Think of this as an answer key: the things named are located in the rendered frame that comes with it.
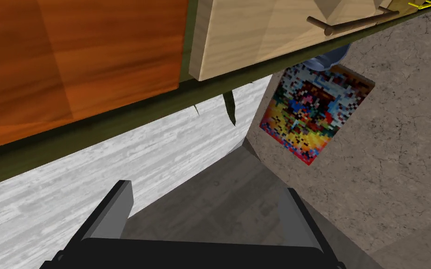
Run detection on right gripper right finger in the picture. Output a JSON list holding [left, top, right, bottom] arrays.
[[277, 187, 337, 258]]

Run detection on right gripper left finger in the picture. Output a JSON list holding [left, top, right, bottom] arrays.
[[65, 179, 135, 250]]

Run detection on dark green plant leaf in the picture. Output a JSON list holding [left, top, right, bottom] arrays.
[[222, 90, 237, 127]]

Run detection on orange wooden cupboard door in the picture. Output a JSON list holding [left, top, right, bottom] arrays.
[[0, 0, 190, 155]]

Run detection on pale wooden drawer front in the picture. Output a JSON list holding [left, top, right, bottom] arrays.
[[188, 0, 425, 82]]

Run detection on colourful wall picture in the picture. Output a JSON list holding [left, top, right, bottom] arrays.
[[259, 63, 376, 166]]

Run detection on brown bar handle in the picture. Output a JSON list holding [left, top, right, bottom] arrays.
[[307, 7, 400, 37]]

